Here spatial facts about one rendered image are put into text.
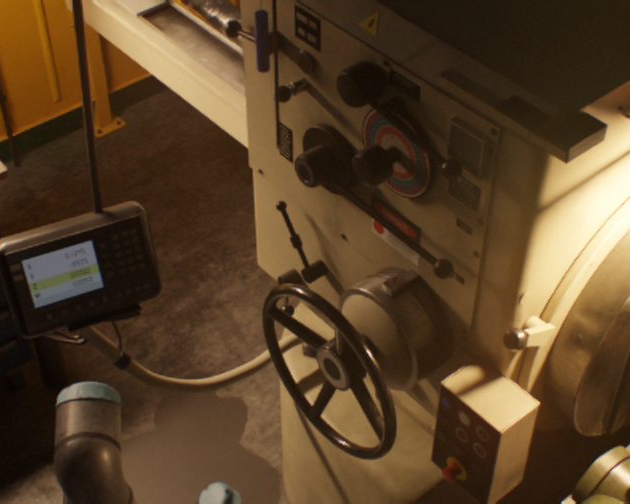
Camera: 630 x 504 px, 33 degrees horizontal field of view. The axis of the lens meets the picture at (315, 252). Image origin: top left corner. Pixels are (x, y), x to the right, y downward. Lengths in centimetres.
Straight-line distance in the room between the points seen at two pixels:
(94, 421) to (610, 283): 95
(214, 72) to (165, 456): 130
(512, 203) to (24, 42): 302
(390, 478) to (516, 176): 122
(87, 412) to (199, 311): 204
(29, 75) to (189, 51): 162
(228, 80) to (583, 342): 133
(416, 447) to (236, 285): 144
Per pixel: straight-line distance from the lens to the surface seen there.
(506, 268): 184
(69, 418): 195
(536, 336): 191
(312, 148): 206
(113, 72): 477
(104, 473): 190
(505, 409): 194
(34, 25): 447
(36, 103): 464
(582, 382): 204
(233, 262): 412
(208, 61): 298
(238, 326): 389
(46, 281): 240
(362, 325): 204
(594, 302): 198
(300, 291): 193
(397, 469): 277
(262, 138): 228
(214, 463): 352
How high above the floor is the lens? 286
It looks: 44 degrees down
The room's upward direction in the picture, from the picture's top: straight up
